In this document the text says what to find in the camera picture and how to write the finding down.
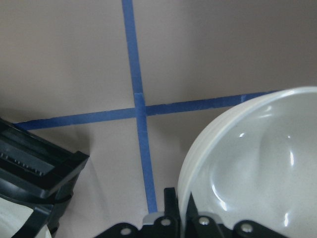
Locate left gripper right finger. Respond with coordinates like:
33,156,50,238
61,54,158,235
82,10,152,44
188,192,317,238

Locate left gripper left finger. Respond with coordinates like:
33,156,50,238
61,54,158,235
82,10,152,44
142,187,180,238

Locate white ceramic bowl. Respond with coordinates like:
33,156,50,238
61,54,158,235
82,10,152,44
177,87,317,238

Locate black dish rack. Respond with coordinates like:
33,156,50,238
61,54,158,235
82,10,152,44
0,119,89,238

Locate beige plate in rack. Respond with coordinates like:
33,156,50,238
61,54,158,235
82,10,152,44
0,198,52,238

